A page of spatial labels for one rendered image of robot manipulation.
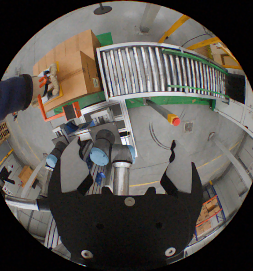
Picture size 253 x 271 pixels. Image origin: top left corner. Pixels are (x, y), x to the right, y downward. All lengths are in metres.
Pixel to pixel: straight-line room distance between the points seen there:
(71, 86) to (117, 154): 0.63
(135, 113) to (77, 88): 1.21
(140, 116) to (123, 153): 1.29
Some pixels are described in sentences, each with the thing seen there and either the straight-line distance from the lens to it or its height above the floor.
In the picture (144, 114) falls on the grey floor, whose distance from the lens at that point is 1.70.
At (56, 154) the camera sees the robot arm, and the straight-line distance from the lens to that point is 0.84.
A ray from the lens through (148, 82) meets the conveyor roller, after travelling 1.08.
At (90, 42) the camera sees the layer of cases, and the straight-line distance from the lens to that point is 1.32.
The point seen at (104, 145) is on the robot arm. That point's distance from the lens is 0.50.
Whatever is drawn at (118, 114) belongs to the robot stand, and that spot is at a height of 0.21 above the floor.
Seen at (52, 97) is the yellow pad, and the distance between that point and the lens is 0.74.
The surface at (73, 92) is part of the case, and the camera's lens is 0.77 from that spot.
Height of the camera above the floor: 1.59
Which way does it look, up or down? 59 degrees down
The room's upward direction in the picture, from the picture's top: 179 degrees counter-clockwise
